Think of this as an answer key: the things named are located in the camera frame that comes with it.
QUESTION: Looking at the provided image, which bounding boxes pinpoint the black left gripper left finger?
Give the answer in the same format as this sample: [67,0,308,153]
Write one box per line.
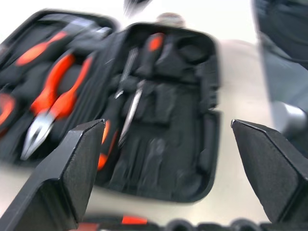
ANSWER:
[0,118,106,231]

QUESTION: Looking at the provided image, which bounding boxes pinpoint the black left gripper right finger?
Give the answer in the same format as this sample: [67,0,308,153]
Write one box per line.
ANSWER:
[231,119,308,224]

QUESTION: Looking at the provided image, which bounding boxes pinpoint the orange and black utility knife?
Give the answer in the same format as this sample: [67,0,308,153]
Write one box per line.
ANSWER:
[83,215,149,231]

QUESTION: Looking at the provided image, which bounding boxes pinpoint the black plastic tool case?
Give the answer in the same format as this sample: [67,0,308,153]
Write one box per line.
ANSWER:
[0,8,221,203]

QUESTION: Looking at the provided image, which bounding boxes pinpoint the silver rounded robot body part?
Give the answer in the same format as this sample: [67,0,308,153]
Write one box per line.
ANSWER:
[276,101,308,138]

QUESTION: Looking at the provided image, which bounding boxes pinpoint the orange and black tape measure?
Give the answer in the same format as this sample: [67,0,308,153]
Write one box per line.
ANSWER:
[0,92,16,135]

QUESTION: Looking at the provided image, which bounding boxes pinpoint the orange and black screwdriver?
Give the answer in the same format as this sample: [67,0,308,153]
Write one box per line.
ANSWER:
[115,33,167,99]
[96,79,147,173]

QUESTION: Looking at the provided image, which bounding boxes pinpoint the orange and black hammer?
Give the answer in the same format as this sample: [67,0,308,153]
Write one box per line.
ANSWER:
[14,18,114,68]

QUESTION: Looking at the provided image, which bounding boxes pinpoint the orange-handled pliers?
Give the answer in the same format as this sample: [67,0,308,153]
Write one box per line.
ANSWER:
[20,54,93,161]

